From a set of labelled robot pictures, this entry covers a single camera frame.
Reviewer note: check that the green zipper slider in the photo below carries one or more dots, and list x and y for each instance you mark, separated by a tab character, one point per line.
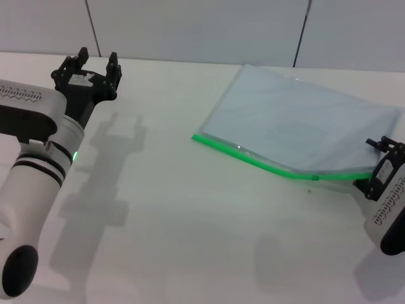
314	178

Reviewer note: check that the clear green-zipper document bag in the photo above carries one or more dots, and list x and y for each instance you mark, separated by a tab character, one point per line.
284	126

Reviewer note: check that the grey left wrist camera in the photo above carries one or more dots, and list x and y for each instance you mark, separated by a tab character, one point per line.
28	107

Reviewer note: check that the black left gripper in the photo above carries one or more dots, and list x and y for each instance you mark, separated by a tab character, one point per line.
83	95

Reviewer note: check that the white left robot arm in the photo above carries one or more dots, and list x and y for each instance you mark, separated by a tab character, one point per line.
31	190

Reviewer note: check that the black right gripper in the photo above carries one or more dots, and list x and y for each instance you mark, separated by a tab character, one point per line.
390	168

